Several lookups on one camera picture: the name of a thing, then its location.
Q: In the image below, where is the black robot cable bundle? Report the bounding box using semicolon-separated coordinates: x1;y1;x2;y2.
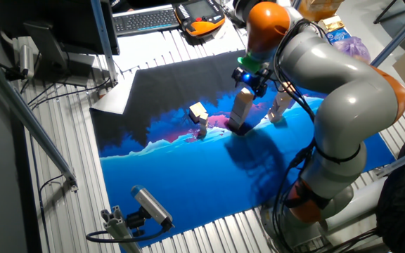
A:
271;140;318;253

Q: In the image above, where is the silver camera blue cap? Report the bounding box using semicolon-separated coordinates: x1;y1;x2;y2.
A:
130;184;175;231

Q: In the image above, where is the aluminium frame bar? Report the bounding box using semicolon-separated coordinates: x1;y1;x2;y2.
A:
373;143;405;178
370;1;405;67
89;0;119;87
0;52;79;193

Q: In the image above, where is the purple plastic bag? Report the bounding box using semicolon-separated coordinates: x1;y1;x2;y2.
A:
332;36;371;65

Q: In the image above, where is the black round spool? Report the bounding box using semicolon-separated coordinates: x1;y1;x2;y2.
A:
231;0;256;28

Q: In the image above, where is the small silver cylinder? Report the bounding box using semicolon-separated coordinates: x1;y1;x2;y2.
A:
18;44;35;81

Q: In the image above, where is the aluminium camera mount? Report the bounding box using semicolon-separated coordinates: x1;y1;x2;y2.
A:
100;205;143;253

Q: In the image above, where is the green mounting plate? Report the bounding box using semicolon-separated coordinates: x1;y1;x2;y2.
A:
237;56;264;74

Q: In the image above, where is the white paper roll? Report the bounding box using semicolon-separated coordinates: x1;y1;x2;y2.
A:
320;175;389;233

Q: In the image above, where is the blue white carton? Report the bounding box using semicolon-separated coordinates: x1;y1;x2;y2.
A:
325;27;352;45

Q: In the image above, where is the black camera cable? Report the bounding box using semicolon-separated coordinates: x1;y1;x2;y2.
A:
85;224;170;244

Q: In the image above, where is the grey monitor stand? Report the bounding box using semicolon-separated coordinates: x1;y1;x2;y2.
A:
22;20;96;87

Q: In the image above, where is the brown cardboard box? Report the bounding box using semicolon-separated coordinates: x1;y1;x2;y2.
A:
297;0;346;22

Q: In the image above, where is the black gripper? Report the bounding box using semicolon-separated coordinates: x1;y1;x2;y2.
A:
231;67;269;99

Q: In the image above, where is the large wooden cube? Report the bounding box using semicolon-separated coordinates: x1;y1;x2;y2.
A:
233;100;252;116
230;110;249;124
188;101;208;124
236;87;255;107
227;118;245;132

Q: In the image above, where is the black fabric strap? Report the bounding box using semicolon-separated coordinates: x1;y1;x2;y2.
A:
314;143;362;165

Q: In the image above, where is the black monitor cable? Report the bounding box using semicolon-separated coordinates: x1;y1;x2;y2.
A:
26;76;112;106

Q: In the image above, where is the printed landscape desk mat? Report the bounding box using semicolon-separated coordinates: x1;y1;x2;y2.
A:
89;47;397;249

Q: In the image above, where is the orange black teach pendant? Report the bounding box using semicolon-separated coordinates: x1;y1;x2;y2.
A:
173;0;226;38

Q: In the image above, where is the black monitor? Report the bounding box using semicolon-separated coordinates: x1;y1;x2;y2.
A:
0;0;121;56

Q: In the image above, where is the black keyboard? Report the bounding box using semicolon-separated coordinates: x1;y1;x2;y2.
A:
112;4;181;37

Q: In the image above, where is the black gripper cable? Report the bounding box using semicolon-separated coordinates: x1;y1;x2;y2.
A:
271;19;316;122

